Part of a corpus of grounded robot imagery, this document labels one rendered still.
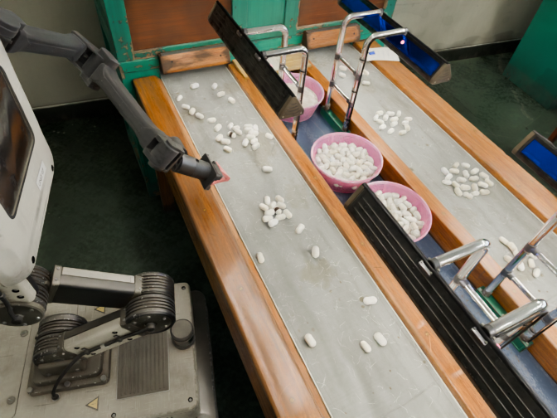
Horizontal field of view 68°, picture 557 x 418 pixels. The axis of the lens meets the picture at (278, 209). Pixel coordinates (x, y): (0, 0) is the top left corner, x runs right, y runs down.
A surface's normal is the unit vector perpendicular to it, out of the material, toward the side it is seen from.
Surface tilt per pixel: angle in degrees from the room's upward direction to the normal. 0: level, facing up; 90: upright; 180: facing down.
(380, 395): 0
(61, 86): 90
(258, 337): 0
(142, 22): 90
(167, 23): 90
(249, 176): 0
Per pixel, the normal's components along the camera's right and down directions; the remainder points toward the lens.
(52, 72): 0.36, 0.73
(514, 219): 0.08, -0.65
